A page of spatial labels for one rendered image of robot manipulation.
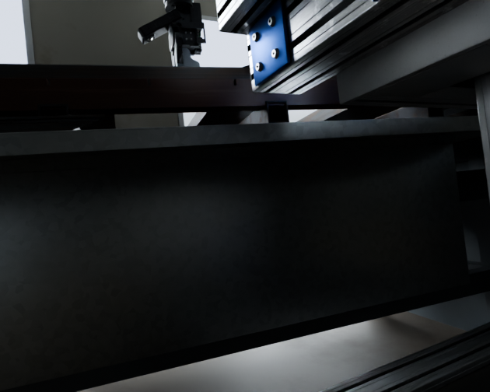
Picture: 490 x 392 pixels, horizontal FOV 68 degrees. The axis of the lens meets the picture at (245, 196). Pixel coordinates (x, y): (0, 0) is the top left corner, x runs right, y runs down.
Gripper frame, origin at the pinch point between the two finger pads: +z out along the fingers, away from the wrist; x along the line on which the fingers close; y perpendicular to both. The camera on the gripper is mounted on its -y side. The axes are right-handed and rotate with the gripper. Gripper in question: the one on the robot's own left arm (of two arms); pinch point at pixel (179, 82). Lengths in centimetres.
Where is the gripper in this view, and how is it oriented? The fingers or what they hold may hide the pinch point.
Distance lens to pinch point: 97.2
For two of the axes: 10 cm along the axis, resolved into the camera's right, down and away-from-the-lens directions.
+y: 9.4, -1.0, 3.2
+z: 1.1, 9.9, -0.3
